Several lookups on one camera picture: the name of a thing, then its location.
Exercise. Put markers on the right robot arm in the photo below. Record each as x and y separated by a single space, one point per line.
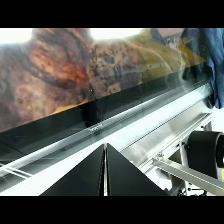
203 151

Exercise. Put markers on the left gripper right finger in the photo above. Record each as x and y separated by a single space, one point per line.
128 176

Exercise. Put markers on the silver frame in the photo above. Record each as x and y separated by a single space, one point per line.
160 115

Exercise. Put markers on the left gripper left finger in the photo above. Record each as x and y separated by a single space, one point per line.
87 176

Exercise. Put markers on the blue garment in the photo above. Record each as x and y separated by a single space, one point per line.
215 60

